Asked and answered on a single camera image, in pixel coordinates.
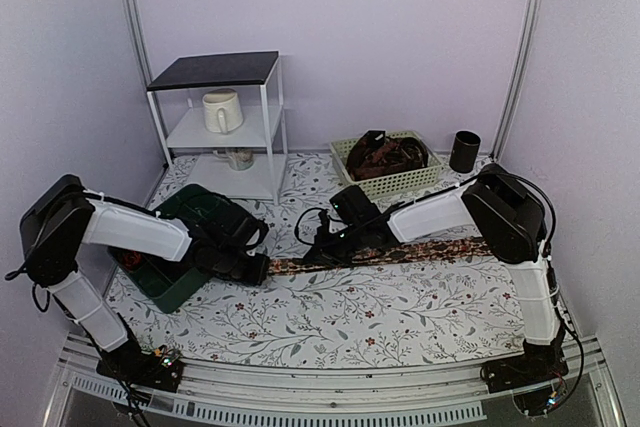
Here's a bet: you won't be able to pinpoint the aluminium frame post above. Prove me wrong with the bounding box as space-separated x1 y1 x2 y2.
490 0 542 161
122 0 173 169

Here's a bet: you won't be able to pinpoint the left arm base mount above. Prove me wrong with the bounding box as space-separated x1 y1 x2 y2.
96 344 184 393

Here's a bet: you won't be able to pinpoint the dark green plastic bin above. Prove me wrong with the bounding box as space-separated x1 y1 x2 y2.
107 184 232 314

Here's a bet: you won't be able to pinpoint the white ceramic mug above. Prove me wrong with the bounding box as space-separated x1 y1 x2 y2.
202 89 244 135

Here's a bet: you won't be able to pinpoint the pale green perforated basket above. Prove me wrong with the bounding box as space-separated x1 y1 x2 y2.
330 130 444 199

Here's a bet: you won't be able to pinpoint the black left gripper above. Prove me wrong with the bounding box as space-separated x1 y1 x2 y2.
215 244 270 286

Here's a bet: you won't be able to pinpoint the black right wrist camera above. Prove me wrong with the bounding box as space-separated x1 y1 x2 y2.
330 185 380 226

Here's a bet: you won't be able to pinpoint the left aluminium frame post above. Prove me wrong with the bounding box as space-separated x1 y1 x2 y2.
122 0 173 169

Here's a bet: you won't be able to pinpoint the cream floral patterned tie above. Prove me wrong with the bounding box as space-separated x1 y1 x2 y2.
267 237 493 276

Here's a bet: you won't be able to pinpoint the right aluminium frame post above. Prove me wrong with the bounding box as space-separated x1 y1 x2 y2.
490 0 542 161

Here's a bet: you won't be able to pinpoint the dark brown rolled ties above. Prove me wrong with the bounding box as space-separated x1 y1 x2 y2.
346 130 429 181

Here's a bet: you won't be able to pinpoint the aluminium front rail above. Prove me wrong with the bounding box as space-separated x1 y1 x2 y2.
43 334 632 426

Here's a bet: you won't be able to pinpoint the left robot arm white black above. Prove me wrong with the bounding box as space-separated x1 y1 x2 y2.
17 174 270 381

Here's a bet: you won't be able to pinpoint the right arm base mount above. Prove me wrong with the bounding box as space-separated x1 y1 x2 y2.
480 342 569 417

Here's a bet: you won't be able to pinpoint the red rolled tie in bin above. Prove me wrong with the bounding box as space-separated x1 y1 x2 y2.
120 251 143 271

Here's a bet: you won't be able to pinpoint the white shelf with black top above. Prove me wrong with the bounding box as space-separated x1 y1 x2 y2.
146 51 288 203

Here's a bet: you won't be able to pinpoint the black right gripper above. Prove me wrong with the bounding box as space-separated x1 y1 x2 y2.
304 222 367 268

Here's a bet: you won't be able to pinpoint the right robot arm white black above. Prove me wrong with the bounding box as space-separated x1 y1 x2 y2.
302 163 562 383

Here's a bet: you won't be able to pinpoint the black cylindrical cup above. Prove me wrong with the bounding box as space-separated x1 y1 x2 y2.
449 130 481 174

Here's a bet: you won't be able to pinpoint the floral patterned table mat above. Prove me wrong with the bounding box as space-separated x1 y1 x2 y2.
102 151 564 367

